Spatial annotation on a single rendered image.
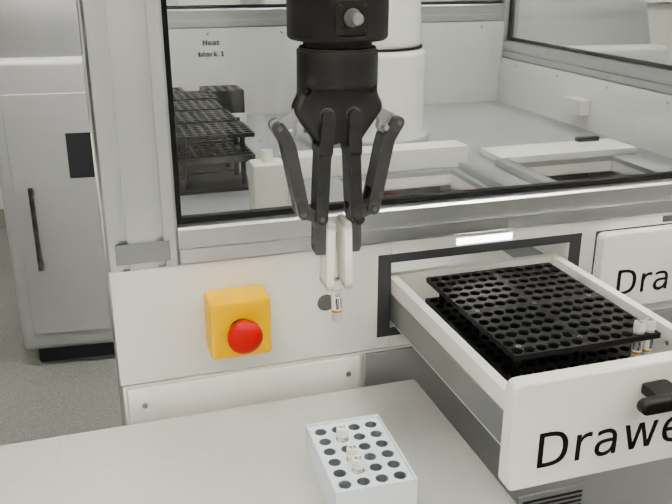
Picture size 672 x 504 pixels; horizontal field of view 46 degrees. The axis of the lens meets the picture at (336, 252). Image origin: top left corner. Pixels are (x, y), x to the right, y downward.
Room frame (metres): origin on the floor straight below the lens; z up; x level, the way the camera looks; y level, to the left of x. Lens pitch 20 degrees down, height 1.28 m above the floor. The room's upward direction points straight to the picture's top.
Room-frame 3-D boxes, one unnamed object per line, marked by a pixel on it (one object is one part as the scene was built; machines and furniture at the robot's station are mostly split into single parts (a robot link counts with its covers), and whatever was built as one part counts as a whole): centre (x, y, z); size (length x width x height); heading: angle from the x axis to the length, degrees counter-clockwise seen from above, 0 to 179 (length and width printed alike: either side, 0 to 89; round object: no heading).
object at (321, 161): (0.74, 0.01, 1.09); 0.04 x 0.01 x 0.11; 16
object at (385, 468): (0.70, -0.02, 0.78); 0.12 x 0.08 x 0.04; 16
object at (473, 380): (0.86, -0.23, 0.86); 0.40 x 0.26 x 0.06; 18
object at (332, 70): (0.75, 0.00, 1.16); 0.08 x 0.07 x 0.09; 106
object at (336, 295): (0.75, 0.00, 0.95); 0.01 x 0.01 x 0.05
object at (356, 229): (0.75, -0.03, 1.03); 0.03 x 0.01 x 0.05; 106
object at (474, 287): (0.85, -0.23, 0.87); 0.22 x 0.18 x 0.06; 18
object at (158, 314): (1.44, -0.09, 0.87); 1.02 x 0.95 x 0.14; 108
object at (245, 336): (0.82, 0.10, 0.88); 0.04 x 0.03 x 0.04; 108
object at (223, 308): (0.85, 0.11, 0.88); 0.07 x 0.05 x 0.07; 108
